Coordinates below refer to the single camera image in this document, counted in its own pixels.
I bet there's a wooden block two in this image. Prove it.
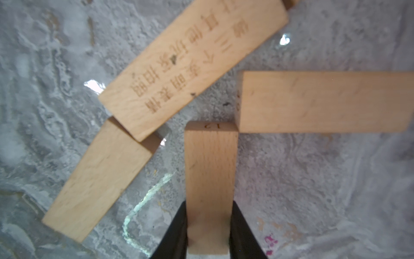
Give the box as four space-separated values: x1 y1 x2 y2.
99 1 289 141

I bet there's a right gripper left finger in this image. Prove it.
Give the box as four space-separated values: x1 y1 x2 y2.
151 201 188 259

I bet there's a wooden block diagonal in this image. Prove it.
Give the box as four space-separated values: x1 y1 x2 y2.
235 71 414 133

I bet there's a wooden block four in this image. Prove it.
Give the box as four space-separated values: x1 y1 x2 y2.
184 122 239 255

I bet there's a wooden block three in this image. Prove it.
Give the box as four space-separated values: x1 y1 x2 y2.
42 117 162 243

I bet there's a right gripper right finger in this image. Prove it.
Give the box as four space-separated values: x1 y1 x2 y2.
229 201 267 259

